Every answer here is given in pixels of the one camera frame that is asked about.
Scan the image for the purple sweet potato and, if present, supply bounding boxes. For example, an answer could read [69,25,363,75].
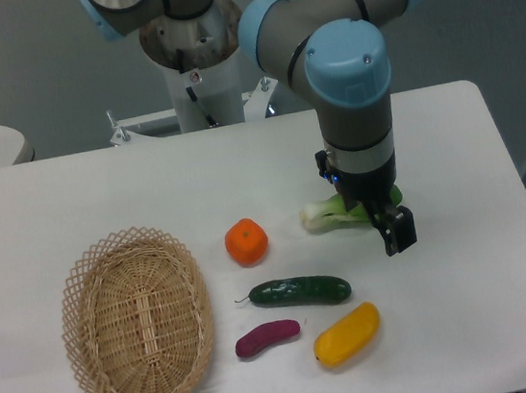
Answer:
[235,319,301,359]

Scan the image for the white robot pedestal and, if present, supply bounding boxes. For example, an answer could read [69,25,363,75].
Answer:
[138,0,244,134]

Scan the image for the orange toy fruit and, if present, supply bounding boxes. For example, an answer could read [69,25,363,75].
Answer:
[224,218,269,266]

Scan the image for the green bok choy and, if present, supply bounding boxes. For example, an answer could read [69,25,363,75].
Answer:
[297,183,408,239]

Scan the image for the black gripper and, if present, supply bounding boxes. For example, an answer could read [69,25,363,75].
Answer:
[314,150,417,257]

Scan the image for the woven wicker basket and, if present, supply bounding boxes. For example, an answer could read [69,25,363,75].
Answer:
[62,227,214,393]

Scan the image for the white metal base frame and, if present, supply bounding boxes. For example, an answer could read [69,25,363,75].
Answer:
[107,76,278,147]

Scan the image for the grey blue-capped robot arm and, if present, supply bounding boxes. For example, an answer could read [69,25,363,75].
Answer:
[78,0,423,255]

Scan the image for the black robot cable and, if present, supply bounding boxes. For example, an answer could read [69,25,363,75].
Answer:
[174,43,220,133]

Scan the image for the dark green cucumber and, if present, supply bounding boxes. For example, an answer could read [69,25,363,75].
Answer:
[241,275,352,307]

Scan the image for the yellow mango toy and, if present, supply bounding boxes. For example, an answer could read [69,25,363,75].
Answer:
[313,301,381,369]

